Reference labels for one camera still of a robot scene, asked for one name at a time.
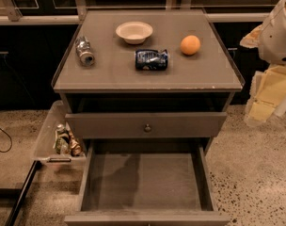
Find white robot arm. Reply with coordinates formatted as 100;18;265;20
240;0;286;127

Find clear plastic storage bin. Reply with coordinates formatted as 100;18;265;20
32;101;86;167

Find grey wooden drawer cabinet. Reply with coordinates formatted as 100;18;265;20
51;8;246;226

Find crushed blue pepsi can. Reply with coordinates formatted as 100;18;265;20
135;49;168;71

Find orange fruit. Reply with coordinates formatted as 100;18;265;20
181;35;200;56

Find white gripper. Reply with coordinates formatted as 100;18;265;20
240;3;286;126

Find open grey middle drawer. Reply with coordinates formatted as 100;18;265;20
65;141;230;226

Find metal window frame rail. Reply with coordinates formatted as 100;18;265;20
0;0;286;26

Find black floor rail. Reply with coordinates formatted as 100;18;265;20
5;161;41;226

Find closed grey top drawer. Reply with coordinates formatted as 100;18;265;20
65;112;227;138

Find crumpled snack bags in bin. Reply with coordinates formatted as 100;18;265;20
53;124;83;156

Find silver crushed can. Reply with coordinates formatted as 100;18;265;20
75;36;95;67

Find round brass drawer knob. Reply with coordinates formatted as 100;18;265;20
144;124;151;133

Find white paper bowl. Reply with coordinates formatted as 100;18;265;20
116;22;153;45

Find black floor cable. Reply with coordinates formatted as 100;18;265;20
0;122;13;153

